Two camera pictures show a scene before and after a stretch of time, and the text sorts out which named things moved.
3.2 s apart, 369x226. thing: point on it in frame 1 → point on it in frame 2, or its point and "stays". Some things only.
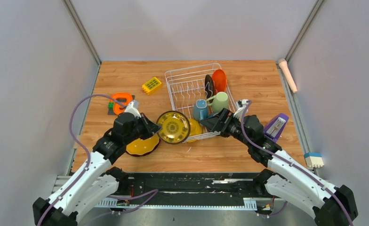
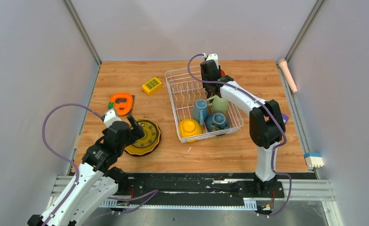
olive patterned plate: [175, 127] → [150, 134]
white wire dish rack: [200, 92] stays
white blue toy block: [314, 159] stays
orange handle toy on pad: [115, 108] stays
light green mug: [220, 101] stays
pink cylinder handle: [283, 64] stays
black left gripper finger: [148, 124] → [138, 130]
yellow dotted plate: [139, 148] stays
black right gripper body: [236, 133] → [206, 85]
